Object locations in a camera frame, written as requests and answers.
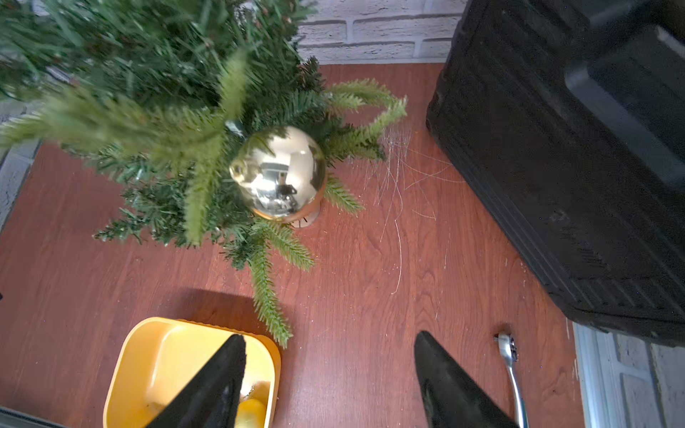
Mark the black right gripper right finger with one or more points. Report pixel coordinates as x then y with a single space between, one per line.
451 398

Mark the black plastic tool case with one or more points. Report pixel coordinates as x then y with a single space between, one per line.
567 120

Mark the small green christmas tree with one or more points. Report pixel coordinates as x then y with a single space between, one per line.
166 96

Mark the metal spoon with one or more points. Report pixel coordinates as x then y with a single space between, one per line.
508 352

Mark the shiny gold ball ornament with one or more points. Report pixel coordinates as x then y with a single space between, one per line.
281 174

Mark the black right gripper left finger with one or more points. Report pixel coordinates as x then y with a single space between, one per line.
212 396

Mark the matte gold ball ornament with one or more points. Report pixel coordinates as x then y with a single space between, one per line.
251 413

